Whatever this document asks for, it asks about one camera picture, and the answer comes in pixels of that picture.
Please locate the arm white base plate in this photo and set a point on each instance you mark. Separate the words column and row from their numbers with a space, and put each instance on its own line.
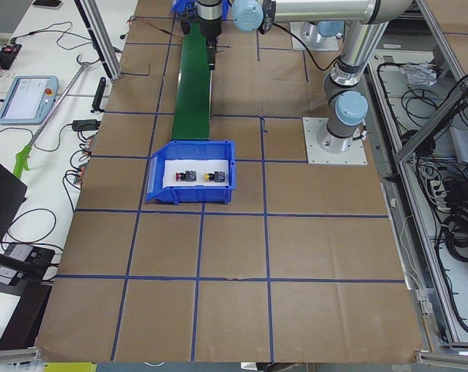
column 322, row 150
column 318, row 36

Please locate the aluminium frame post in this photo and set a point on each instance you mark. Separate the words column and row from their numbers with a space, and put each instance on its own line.
column 93, row 23

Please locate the white foam pad left bin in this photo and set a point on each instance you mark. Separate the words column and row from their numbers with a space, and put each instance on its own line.
column 200, row 166

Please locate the red push button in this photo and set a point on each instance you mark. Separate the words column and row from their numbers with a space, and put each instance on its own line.
column 186, row 176

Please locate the blue right plastic bin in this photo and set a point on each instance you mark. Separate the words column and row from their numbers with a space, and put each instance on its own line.
column 180, row 6

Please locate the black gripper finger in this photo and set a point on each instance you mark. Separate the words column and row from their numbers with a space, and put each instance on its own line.
column 211, row 52

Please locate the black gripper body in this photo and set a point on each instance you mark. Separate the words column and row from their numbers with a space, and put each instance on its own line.
column 209, row 28

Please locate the yellow push button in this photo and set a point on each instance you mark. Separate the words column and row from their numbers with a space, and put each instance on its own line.
column 216, row 176

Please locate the blue left plastic bin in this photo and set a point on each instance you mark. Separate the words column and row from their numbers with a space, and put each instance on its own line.
column 194, row 150

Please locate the teach pendant tablet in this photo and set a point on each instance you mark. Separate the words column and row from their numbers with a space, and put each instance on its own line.
column 28, row 100

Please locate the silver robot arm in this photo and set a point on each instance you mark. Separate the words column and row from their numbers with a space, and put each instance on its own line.
column 208, row 15
column 367, row 21

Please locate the black monitor corner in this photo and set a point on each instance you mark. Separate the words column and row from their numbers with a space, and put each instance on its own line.
column 1, row 201

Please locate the green conveyor belt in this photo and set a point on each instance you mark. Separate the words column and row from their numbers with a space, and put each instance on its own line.
column 192, row 106

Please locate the black power adapter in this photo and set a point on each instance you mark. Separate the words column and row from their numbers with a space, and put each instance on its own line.
column 81, row 125

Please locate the green handled reacher grabber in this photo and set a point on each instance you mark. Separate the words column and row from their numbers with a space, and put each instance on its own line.
column 21, row 158

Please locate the blue plastic bin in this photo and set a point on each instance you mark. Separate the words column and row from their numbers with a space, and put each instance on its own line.
column 180, row 6
column 194, row 150

